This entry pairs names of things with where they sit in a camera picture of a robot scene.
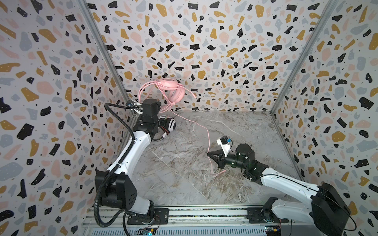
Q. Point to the white black headphones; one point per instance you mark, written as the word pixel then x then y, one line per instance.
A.
pixel 166 125

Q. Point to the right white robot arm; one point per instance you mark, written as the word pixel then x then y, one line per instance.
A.
pixel 319 205

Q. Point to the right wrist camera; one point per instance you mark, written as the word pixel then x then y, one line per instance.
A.
pixel 225 144

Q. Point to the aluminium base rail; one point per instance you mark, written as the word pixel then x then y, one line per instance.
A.
pixel 201 220

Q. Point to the pink headphones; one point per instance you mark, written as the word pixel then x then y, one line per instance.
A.
pixel 172 91

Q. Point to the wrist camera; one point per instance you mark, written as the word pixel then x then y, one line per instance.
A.
pixel 225 144
pixel 134 105

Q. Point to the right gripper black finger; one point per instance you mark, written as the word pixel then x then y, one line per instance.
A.
pixel 216 155
pixel 221 163

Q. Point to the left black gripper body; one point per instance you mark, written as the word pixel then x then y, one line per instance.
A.
pixel 156 123

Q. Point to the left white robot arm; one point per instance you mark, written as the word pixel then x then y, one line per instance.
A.
pixel 114 187

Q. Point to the green circuit board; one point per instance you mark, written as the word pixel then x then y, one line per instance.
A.
pixel 146 231

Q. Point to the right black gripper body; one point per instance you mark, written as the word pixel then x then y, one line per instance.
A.
pixel 223 158

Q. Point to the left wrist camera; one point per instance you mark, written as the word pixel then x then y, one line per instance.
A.
pixel 134 105

